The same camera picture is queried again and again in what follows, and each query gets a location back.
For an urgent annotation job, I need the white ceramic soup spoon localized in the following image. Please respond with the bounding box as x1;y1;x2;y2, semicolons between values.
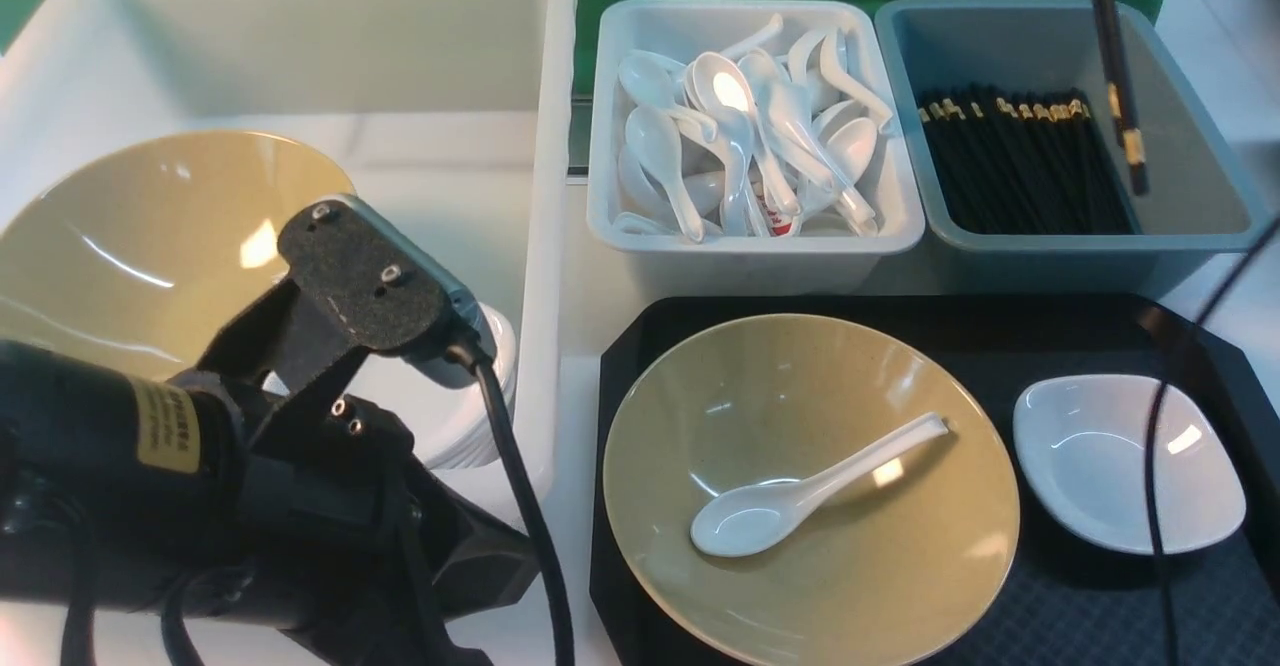
690;412;950;558

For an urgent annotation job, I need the black serving tray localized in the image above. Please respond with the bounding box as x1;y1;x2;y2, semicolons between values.
598;295;1279;665

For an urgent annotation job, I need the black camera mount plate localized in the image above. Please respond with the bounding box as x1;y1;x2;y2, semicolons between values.
276;195;497;391

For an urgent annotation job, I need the olive noodle bowl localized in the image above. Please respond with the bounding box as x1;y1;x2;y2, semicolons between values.
590;314;1021;665

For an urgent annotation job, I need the light grey spoon bin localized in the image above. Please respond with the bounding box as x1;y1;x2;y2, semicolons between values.
586;0;927;300

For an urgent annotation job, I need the large white plastic tub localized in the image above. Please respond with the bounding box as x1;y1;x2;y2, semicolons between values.
3;0;576;496

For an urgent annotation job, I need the pile of white soup spoons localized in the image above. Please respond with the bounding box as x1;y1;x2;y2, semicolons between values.
612;13;893;245

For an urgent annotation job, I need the black chopstick gold tip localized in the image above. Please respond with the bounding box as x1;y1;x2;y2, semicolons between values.
1091;0;1149;197

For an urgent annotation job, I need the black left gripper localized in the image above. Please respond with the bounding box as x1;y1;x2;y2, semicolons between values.
3;277;541;665

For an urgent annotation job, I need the blue-grey chopstick bin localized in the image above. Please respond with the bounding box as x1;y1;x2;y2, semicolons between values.
876;0;1267;296

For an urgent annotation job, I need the white square sauce dish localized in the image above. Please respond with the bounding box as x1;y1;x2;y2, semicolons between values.
1012;374;1247;556

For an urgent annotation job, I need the bundle of black chopsticks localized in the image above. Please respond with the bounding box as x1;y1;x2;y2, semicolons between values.
916;83;1140;236

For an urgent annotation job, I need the stack of white sauce dishes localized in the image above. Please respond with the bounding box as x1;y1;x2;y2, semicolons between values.
362;357;498;470

